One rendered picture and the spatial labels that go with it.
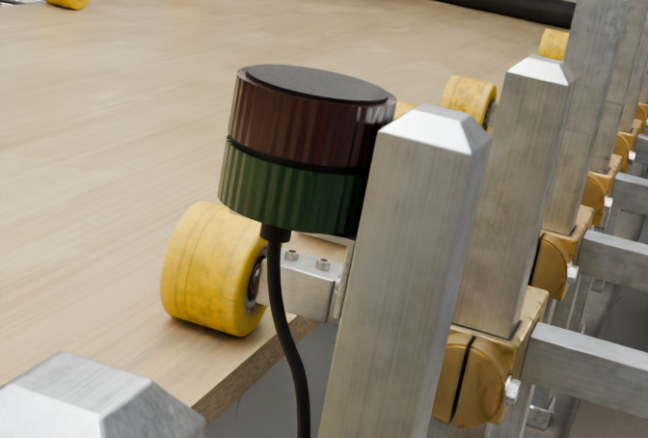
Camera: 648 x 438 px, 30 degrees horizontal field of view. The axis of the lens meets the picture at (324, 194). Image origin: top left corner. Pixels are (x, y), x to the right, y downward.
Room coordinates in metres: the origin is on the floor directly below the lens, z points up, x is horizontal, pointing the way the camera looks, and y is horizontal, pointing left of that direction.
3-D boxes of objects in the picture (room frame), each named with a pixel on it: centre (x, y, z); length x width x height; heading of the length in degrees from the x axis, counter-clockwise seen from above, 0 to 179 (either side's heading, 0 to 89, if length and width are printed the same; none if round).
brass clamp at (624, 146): (1.41, -0.32, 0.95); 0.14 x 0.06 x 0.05; 164
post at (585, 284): (1.39, -0.32, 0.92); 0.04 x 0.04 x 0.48; 74
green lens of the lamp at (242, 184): (0.44, 0.01, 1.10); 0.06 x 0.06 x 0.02
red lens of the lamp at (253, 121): (0.44, 0.01, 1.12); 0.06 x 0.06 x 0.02
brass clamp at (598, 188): (1.17, -0.25, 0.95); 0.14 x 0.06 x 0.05; 164
